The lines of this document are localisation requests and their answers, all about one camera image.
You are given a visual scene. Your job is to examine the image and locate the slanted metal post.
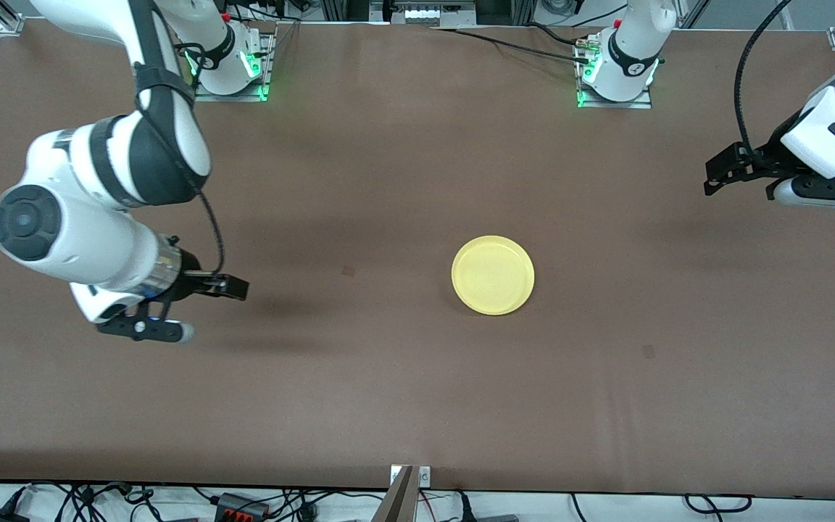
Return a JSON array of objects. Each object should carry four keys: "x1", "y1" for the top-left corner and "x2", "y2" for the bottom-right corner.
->
[{"x1": 370, "y1": 465, "x2": 419, "y2": 522}]

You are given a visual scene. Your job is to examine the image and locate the black tangled cable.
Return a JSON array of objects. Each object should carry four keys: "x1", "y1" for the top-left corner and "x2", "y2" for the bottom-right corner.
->
[{"x1": 25, "y1": 481, "x2": 166, "y2": 522}]

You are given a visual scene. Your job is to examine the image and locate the device with white connectors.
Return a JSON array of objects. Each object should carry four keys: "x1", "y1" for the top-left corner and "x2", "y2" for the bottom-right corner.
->
[{"x1": 402, "y1": 4, "x2": 477, "y2": 29}]

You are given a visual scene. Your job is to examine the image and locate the black orange power strip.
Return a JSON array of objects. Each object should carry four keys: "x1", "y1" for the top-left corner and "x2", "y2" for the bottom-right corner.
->
[{"x1": 212, "y1": 492, "x2": 271, "y2": 522}]

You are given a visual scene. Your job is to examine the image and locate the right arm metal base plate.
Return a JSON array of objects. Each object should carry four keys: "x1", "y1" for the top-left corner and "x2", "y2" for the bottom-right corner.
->
[{"x1": 194, "y1": 32, "x2": 275, "y2": 103}]

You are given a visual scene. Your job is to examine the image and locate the black left arm corrugated cable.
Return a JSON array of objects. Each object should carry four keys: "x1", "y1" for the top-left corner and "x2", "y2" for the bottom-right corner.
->
[{"x1": 734, "y1": 0, "x2": 793, "y2": 157}]

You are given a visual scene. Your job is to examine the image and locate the small white bracket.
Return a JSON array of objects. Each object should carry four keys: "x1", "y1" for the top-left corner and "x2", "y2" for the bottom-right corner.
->
[{"x1": 390, "y1": 465, "x2": 432, "y2": 487}]

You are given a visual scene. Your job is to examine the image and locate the short black table cable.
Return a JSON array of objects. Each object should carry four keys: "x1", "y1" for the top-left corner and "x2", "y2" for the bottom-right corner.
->
[{"x1": 525, "y1": 22, "x2": 594, "y2": 49}]

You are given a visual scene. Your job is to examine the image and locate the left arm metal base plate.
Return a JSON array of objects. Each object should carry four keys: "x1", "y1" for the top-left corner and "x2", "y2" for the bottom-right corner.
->
[{"x1": 575, "y1": 43, "x2": 655, "y2": 110}]

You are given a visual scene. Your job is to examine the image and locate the black cable loop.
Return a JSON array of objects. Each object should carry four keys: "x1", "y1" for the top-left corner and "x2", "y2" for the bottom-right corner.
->
[{"x1": 684, "y1": 493, "x2": 754, "y2": 515}]

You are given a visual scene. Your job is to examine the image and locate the long black table cable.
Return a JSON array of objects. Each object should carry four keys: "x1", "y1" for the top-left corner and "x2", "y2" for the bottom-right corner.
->
[{"x1": 431, "y1": 26, "x2": 592, "y2": 65}]

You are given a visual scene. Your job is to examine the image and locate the yellow round plate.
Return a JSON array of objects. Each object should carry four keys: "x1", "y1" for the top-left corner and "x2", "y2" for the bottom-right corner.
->
[{"x1": 451, "y1": 235, "x2": 536, "y2": 316}]

